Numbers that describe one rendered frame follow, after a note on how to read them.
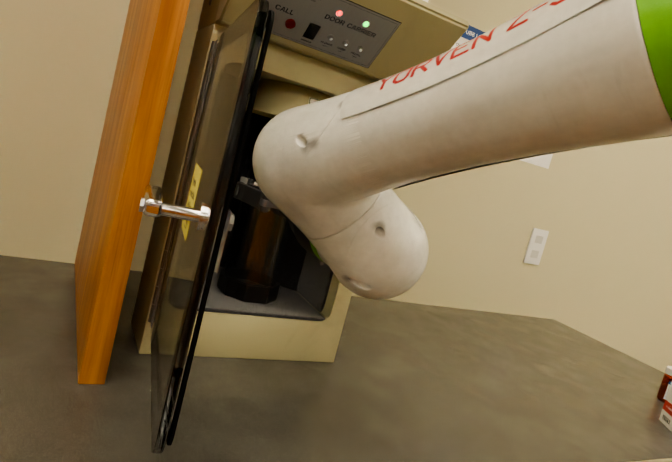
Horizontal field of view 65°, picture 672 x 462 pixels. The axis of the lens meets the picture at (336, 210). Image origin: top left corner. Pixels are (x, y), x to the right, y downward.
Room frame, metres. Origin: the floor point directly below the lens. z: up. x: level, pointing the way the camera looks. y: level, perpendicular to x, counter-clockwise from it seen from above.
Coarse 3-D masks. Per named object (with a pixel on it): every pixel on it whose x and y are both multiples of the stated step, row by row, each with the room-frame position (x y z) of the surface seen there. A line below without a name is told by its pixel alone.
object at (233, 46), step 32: (256, 0) 0.44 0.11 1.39; (224, 32) 0.63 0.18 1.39; (256, 32) 0.43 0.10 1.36; (224, 64) 0.56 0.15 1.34; (224, 96) 0.50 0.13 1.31; (224, 128) 0.45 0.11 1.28; (192, 160) 0.66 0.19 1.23; (224, 160) 0.43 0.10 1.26; (224, 192) 0.43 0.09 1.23; (192, 224) 0.52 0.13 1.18; (192, 256) 0.47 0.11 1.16; (160, 288) 0.69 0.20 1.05; (192, 288) 0.43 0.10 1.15; (160, 320) 0.60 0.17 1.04; (192, 320) 0.43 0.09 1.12; (160, 352) 0.53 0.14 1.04; (160, 384) 0.48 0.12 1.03; (160, 416) 0.43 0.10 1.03; (160, 448) 0.43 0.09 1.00
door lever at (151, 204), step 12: (144, 192) 0.50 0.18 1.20; (156, 192) 0.48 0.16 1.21; (144, 204) 0.44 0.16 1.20; (156, 204) 0.45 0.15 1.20; (168, 204) 0.45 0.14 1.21; (204, 204) 0.46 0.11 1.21; (156, 216) 0.45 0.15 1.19; (168, 216) 0.45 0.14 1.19; (180, 216) 0.46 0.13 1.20; (192, 216) 0.46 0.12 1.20
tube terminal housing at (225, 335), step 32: (192, 64) 0.80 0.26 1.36; (256, 64) 0.75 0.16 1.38; (288, 64) 0.78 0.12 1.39; (320, 64) 0.80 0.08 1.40; (192, 96) 0.75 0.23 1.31; (160, 224) 0.77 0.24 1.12; (160, 256) 0.72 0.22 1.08; (224, 320) 0.78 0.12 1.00; (256, 320) 0.80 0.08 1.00; (288, 320) 0.83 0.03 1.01; (224, 352) 0.78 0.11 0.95; (256, 352) 0.81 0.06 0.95; (288, 352) 0.83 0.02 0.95; (320, 352) 0.86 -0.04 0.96
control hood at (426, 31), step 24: (240, 0) 0.68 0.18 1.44; (360, 0) 0.71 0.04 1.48; (384, 0) 0.72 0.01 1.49; (408, 0) 0.72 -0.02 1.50; (408, 24) 0.75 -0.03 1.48; (432, 24) 0.76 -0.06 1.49; (456, 24) 0.76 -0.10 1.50; (288, 48) 0.77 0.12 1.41; (312, 48) 0.76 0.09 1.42; (384, 48) 0.78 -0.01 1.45; (408, 48) 0.78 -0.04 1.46; (432, 48) 0.79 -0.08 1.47; (360, 72) 0.81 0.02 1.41; (384, 72) 0.81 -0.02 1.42
